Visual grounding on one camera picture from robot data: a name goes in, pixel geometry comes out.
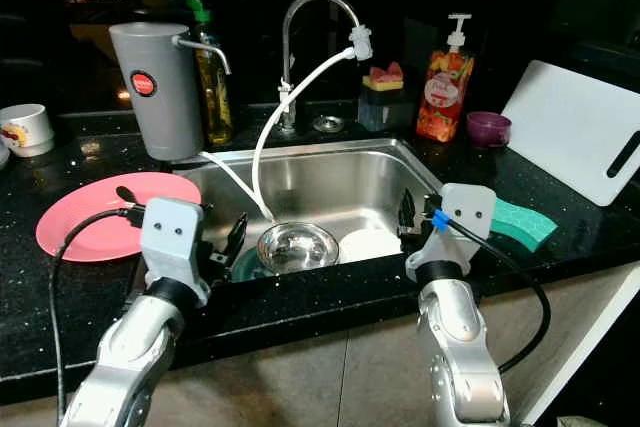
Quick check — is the stainless steel bowl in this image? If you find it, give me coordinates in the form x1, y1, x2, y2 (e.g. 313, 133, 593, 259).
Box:
256, 222, 340, 276

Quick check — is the pink round plate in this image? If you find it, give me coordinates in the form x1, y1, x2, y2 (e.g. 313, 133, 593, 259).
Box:
36, 172, 203, 263

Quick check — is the teal bowl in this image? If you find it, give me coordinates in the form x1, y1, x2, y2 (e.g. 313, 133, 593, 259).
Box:
228, 247, 264, 284

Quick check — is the white plate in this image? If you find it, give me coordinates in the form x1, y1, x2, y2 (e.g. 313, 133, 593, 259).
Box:
335, 227, 406, 266

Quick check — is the thin white tube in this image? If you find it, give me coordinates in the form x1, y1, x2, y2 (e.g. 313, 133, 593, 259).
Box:
200, 150, 273, 218

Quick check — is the stainless steel sink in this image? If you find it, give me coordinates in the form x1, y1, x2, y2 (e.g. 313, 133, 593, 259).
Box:
160, 137, 451, 288

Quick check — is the green sponge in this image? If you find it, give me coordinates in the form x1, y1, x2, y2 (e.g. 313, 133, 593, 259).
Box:
490, 197, 559, 254

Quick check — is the purple cup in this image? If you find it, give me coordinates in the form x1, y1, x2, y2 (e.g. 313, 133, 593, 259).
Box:
466, 111, 513, 149

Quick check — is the dark sponge holder box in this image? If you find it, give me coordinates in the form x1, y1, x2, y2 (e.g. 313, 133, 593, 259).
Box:
357, 85, 417, 133

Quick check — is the orange soap pump bottle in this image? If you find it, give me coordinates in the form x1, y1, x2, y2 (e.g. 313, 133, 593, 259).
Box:
417, 13, 476, 144

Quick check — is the round metal counter cap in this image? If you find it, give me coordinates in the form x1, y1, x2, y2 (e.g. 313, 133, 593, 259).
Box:
312, 115, 346, 134

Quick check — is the metal spoon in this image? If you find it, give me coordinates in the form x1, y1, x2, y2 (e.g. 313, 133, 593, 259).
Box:
116, 185, 151, 218

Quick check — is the yellow and pink sponge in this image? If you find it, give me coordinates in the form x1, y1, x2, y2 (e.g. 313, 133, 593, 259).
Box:
364, 62, 406, 92

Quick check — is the grey water filter canister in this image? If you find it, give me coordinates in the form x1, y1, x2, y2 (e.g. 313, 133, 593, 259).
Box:
109, 22, 232, 162

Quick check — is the oil bottle with green cap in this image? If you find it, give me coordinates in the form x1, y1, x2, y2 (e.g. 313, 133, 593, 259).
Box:
185, 0, 232, 146

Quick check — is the white cutting board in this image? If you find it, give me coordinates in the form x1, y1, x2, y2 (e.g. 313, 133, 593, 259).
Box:
500, 59, 640, 208

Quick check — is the white printed mug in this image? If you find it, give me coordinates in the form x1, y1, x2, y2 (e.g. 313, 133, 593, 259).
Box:
5, 104, 58, 158

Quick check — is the olive green cloth bundle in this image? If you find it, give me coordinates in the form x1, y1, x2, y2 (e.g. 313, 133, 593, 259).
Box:
555, 415, 606, 427

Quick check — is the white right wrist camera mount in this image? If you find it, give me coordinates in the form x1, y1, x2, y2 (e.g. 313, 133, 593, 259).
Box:
405, 183, 497, 283

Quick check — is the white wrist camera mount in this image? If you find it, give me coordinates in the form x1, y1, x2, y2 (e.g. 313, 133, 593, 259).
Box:
137, 197, 209, 293
405, 183, 497, 283

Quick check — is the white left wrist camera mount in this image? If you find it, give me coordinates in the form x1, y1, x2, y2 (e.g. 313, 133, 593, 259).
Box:
137, 197, 209, 293

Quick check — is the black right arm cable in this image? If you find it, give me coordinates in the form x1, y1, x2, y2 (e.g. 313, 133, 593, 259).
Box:
430, 205, 553, 376

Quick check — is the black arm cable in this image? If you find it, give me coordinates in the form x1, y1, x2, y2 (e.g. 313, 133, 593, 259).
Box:
47, 205, 151, 427
430, 205, 553, 376

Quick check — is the thick white hose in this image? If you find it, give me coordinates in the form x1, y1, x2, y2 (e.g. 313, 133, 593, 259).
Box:
252, 45, 361, 221

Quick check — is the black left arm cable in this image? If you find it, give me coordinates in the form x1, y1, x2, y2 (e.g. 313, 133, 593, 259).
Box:
47, 205, 151, 427

